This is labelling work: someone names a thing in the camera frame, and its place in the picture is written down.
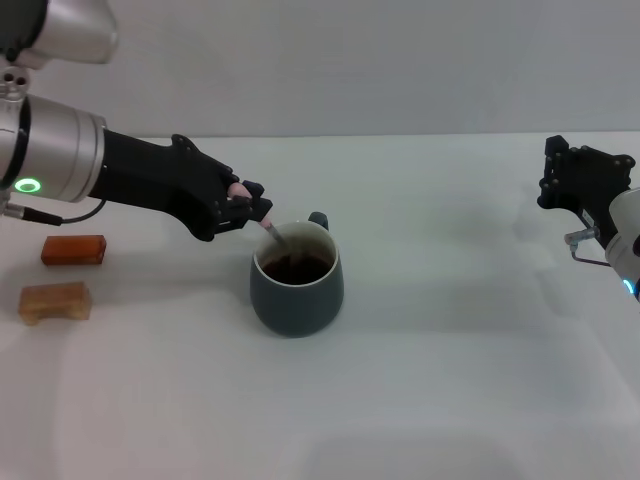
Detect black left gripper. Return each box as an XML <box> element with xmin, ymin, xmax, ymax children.
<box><xmin>88</xmin><ymin>128</ymin><xmax>274</xmax><ymax>243</ymax></box>

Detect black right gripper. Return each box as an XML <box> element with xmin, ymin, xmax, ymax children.
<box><xmin>536</xmin><ymin>134</ymin><xmax>637</xmax><ymax>251</ymax></box>

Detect pink handled metal spoon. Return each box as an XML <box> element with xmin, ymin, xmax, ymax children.
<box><xmin>226</xmin><ymin>182</ymin><xmax>303</xmax><ymax>262</ymax></box>

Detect dark grey ceramic coffee cup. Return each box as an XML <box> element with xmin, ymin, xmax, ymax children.
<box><xmin>249</xmin><ymin>211</ymin><xmax>345</xmax><ymax>339</ymax></box>

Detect light wooden spoon rest block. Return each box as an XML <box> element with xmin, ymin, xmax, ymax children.
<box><xmin>18</xmin><ymin>281</ymin><xmax>95</xmax><ymax>327</ymax></box>

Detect reddish brown wooden block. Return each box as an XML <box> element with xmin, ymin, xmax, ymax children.
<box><xmin>40</xmin><ymin>234</ymin><xmax>110</xmax><ymax>267</ymax></box>

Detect grey right wrist cable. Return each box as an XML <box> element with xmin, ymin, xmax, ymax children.
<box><xmin>563</xmin><ymin>226</ymin><xmax>614</xmax><ymax>268</ymax></box>

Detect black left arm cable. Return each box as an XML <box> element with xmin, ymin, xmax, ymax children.
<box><xmin>0</xmin><ymin>198</ymin><xmax>107</xmax><ymax>225</ymax></box>

